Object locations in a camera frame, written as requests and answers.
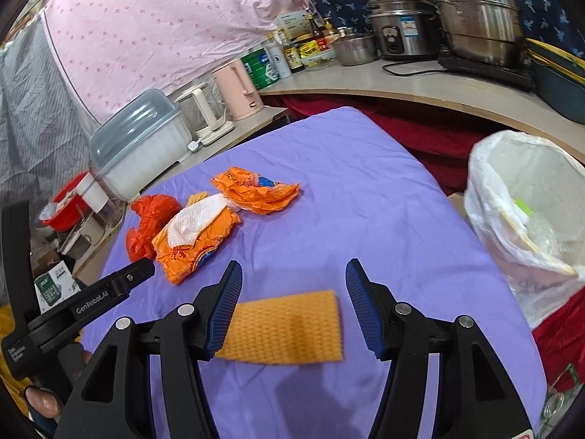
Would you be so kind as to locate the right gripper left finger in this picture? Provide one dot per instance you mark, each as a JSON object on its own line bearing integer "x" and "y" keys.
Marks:
{"x": 112, "y": 398}

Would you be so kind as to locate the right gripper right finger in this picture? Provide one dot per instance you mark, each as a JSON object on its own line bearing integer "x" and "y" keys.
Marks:
{"x": 476, "y": 398}

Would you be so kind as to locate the orange plastic wrapper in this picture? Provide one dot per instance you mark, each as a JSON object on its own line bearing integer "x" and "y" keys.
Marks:
{"x": 180, "y": 262}

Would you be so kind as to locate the orange foam net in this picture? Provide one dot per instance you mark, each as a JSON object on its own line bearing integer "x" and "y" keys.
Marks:
{"x": 299, "y": 329}

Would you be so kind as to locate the red plastic bag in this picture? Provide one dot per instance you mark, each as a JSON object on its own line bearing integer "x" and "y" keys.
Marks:
{"x": 154, "y": 212}

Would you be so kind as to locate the orange snack wrapper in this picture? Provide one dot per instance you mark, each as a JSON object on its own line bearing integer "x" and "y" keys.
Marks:
{"x": 253, "y": 192}

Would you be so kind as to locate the white foam net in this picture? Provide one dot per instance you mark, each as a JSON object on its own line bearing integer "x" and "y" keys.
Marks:
{"x": 187, "y": 225}

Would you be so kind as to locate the white-lined trash bin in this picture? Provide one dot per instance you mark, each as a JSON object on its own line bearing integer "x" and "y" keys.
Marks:
{"x": 525, "y": 201}

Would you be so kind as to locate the person's left hand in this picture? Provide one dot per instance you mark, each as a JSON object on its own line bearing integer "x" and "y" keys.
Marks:
{"x": 50, "y": 390}

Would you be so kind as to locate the green white carton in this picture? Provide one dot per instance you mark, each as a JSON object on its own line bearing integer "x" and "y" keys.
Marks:
{"x": 55, "y": 286}

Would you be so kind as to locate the red container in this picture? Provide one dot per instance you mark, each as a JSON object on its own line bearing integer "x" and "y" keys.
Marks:
{"x": 70, "y": 207}

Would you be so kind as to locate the dark red cloth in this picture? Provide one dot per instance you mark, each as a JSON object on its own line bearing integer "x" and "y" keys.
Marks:
{"x": 442, "y": 139}

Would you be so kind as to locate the white blender cup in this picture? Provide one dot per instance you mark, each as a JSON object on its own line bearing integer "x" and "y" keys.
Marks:
{"x": 96, "y": 198}

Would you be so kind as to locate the clear glass jar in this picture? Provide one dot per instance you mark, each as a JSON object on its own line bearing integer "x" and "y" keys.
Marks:
{"x": 558, "y": 403}

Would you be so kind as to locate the dish rack with grey lid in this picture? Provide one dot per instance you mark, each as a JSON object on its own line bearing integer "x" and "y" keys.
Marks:
{"x": 139, "y": 143}

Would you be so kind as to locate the grey striped curtain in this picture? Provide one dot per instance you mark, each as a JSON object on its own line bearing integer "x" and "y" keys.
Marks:
{"x": 44, "y": 141}

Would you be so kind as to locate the glass electric kettle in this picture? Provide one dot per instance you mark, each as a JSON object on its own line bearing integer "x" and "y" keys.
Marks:
{"x": 216, "y": 125}

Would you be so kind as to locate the pink electric kettle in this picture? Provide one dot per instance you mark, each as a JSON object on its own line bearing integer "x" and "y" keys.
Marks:
{"x": 237, "y": 89}

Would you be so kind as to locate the black induction cooktop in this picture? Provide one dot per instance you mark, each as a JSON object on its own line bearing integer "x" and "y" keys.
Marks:
{"x": 518, "y": 79}

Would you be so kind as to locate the green canister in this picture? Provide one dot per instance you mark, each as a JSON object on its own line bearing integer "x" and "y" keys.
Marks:
{"x": 260, "y": 69}

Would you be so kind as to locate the small steel pot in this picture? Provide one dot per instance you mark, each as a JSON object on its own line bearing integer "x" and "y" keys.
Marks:
{"x": 356, "y": 49}

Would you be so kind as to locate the white bottle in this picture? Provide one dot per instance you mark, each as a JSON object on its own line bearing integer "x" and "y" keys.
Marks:
{"x": 278, "y": 59}

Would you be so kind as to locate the yellow seasoning packet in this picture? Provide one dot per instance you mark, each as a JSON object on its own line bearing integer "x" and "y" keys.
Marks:
{"x": 308, "y": 48}

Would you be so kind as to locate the dark soy sauce bottle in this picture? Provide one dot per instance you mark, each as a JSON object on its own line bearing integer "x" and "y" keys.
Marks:
{"x": 292, "y": 56}

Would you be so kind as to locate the stacked blue yellow basins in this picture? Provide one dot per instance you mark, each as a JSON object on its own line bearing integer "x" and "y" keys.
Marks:
{"x": 559, "y": 79}

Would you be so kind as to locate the steel rice cooker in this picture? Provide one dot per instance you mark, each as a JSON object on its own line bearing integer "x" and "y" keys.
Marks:
{"x": 405, "y": 29}

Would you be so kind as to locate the pink dotted curtain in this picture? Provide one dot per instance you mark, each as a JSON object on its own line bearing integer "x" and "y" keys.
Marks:
{"x": 114, "y": 50}

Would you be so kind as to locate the white box on shelf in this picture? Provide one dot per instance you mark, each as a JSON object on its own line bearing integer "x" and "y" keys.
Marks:
{"x": 293, "y": 24}

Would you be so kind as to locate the large steel steamer pot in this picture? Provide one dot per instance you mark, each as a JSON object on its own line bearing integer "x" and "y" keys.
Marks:
{"x": 486, "y": 31}

